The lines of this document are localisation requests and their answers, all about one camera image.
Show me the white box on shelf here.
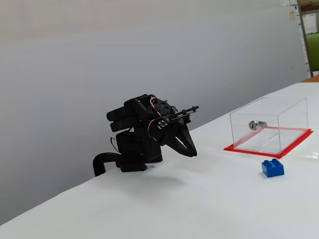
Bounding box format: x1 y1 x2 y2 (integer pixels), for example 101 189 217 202
303 12 319 34

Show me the black square wrist camera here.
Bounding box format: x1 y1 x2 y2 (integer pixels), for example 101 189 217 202
170 106 199 124

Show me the black table clamp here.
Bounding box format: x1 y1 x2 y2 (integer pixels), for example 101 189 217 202
92 152 123 177

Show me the green background object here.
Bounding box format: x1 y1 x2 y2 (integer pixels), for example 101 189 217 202
306 32 319 73

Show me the silver cam lock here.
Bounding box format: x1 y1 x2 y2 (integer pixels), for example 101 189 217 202
248 120 268 130

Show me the blue lego brick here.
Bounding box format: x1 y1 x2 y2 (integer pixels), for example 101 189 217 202
261 158 285 179

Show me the transparent acrylic box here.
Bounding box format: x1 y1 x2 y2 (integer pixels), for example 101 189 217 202
229 96 310 155

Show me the grey metal shelf frame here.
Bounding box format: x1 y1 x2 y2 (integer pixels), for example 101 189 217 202
297 0 319 78

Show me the red tape frame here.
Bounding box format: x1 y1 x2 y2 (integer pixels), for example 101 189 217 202
223 125 314 159

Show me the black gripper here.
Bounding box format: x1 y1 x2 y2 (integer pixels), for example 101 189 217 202
147 96 198 158

